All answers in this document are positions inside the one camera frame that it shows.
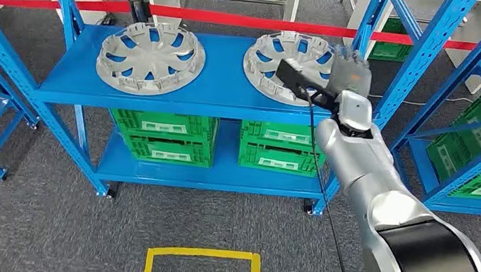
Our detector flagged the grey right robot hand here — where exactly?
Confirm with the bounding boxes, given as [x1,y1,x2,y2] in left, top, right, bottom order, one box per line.
[325,44,375,101]

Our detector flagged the grey plastic hubcap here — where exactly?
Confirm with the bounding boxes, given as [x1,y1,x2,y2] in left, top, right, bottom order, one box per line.
[92,16,210,103]
[238,26,347,112]

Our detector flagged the red barrier tape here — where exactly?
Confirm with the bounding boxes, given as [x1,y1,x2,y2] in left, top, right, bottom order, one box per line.
[0,0,481,61]

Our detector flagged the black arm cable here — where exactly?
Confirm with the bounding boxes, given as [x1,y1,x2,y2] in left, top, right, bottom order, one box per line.
[281,86,382,272]

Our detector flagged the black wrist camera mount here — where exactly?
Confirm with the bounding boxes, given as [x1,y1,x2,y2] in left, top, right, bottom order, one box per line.
[271,56,344,113]

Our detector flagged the white floor cable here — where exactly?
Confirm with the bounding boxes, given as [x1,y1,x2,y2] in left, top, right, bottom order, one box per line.
[368,86,475,112]

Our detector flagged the black barrier post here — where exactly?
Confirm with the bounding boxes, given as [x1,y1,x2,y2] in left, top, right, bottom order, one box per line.
[124,0,153,26]

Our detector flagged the black cable bundle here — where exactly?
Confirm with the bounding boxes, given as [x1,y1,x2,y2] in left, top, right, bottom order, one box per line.
[96,12,120,29]

